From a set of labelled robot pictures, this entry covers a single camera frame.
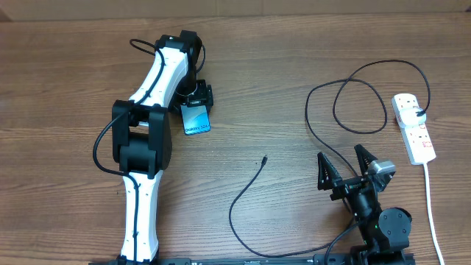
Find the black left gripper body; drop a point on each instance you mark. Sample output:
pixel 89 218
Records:
pixel 193 92

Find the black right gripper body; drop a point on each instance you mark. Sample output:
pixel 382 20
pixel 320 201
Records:
pixel 344 186

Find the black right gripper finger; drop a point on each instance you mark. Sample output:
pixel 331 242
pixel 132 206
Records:
pixel 364 157
pixel 328 175

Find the blue Galaxy smartphone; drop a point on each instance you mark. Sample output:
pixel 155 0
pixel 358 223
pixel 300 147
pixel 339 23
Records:
pixel 195 120

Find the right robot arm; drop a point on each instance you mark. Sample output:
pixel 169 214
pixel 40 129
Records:
pixel 385 232

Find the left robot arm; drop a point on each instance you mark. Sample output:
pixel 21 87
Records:
pixel 141 134

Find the white USB charger plug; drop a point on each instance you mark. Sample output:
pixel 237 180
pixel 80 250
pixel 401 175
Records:
pixel 411 117

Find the white power strip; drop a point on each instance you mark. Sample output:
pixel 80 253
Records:
pixel 416 139

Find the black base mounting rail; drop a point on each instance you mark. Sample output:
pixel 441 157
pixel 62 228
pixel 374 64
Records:
pixel 250 261

